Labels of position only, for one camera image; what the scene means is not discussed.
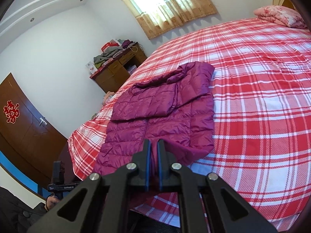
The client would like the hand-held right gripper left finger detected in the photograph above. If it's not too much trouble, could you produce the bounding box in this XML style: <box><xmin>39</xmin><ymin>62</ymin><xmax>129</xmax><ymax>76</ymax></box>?
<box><xmin>27</xmin><ymin>139</ymin><xmax>152</xmax><ymax>233</ymax></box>

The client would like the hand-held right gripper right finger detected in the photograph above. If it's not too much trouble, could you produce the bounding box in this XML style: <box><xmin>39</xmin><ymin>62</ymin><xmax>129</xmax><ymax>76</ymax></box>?
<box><xmin>157</xmin><ymin>139</ymin><xmax>277</xmax><ymax>233</ymax></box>

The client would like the purple down jacket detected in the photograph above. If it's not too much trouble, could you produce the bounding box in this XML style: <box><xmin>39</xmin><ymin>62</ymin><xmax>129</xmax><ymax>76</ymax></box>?
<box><xmin>92</xmin><ymin>62</ymin><xmax>215</xmax><ymax>197</ymax></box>

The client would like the person's left forearm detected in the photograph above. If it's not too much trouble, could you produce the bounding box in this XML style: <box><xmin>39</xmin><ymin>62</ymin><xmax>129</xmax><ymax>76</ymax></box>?
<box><xmin>0</xmin><ymin>187</ymin><xmax>49</xmax><ymax>233</ymax></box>

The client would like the pastel clothes pile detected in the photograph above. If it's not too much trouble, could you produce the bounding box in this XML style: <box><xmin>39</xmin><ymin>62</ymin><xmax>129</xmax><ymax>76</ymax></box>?
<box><xmin>102</xmin><ymin>91</ymin><xmax>118</xmax><ymax>106</ymax></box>

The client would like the grey clothes pile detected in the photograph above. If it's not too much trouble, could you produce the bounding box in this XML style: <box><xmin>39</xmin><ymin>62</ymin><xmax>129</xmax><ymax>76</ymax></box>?
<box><xmin>93</xmin><ymin>46</ymin><xmax>124</xmax><ymax>65</ymax></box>

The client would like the person's left hand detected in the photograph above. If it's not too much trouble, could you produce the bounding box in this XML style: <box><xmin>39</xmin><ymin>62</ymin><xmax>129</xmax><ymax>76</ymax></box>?
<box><xmin>45</xmin><ymin>194</ymin><xmax>60</xmax><ymax>211</ymax></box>

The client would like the brown wooden door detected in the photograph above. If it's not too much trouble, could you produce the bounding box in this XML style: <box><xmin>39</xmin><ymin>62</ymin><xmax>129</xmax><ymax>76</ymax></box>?
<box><xmin>0</xmin><ymin>72</ymin><xmax>68</xmax><ymax>190</ymax></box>

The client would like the red paper door decoration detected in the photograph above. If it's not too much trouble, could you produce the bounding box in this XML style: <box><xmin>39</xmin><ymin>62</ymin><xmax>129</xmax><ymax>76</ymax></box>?
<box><xmin>3</xmin><ymin>99</ymin><xmax>20</xmax><ymax>124</ymax></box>

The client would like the brown wooden desk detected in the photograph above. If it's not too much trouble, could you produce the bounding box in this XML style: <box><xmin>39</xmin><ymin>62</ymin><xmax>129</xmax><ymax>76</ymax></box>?
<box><xmin>89</xmin><ymin>42</ymin><xmax>148</xmax><ymax>94</ymax></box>

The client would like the bed with red plaid sheet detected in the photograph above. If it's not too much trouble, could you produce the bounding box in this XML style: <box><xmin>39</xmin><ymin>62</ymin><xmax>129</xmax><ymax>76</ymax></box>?
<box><xmin>67</xmin><ymin>17</ymin><xmax>311</xmax><ymax>224</ymax></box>

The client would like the white cardboard box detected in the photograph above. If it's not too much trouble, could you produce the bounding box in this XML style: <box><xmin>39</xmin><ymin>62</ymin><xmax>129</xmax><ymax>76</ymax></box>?
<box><xmin>86</xmin><ymin>61</ymin><xmax>98</xmax><ymax>74</ymax></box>

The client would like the red cardboard box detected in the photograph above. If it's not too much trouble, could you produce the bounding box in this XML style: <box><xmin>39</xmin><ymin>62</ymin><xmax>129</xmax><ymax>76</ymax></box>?
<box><xmin>101</xmin><ymin>39</ymin><xmax>122</xmax><ymax>51</ymax></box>

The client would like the beige window curtain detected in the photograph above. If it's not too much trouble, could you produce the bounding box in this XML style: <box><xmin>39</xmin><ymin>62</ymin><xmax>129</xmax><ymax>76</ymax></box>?
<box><xmin>107</xmin><ymin>0</ymin><xmax>218</xmax><ymax>40</ymax></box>

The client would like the folded pink floral quilt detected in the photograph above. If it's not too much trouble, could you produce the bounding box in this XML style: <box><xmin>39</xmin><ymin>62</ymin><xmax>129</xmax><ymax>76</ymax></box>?
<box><xmin>253</xmin><ymin>5</ymin><xmax>308</xmax><ymax>28</ymax></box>

